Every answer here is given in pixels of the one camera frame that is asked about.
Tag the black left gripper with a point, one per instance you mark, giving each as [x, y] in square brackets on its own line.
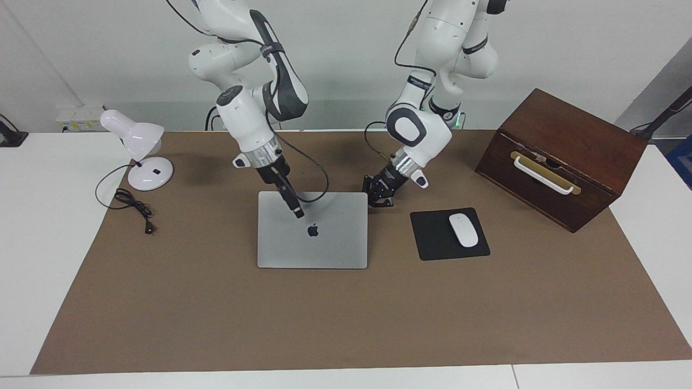
[392, 177]

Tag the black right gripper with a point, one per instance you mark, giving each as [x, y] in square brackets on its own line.
[273, 172]

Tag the silver grey laptop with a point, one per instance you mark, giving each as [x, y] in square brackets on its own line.
[324, 243]

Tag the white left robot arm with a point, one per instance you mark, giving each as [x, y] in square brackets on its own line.
[419, 129]

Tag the black mouse pad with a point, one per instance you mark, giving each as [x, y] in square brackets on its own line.
[432, 237]

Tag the white computer mouse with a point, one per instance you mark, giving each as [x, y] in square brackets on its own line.
[464, 229]

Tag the brown table mat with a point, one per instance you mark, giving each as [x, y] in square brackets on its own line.
[346, 319]

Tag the white desk lamp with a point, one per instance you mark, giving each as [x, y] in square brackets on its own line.
[138, 135]

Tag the dark brown wooden box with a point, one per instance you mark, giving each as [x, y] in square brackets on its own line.
[573, 129]

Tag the black clamp base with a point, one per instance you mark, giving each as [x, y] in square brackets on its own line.
[11, 135]

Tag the black slanted stand pole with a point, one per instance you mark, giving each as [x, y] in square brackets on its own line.
[662, 116]

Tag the blue bin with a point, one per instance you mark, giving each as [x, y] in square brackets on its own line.
[682, 162]

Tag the white wall power strip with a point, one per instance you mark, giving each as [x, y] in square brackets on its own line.
[81, 119]

